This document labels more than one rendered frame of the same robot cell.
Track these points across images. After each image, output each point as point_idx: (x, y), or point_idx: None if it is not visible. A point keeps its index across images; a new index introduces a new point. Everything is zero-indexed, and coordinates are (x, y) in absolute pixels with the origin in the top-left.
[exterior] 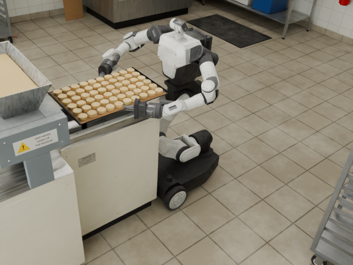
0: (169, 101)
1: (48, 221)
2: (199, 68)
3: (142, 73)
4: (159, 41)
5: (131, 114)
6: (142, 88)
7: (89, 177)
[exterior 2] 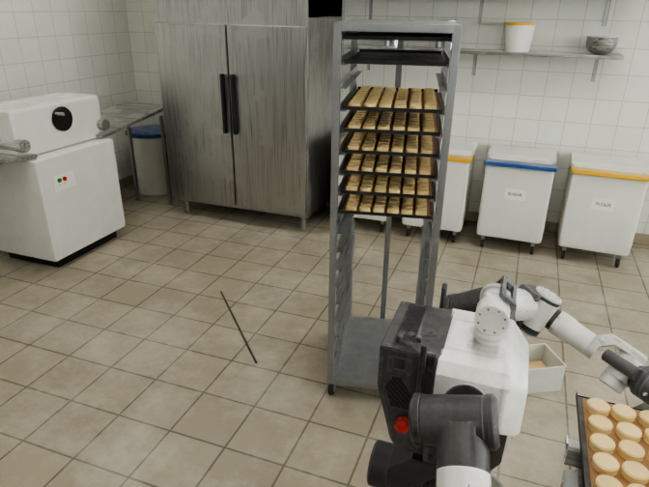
0: (621, 357)
1: None
2: (516, 312)
3: (584, 477)
4: (523, 392)
5: None
6: (637, 431)
7: None
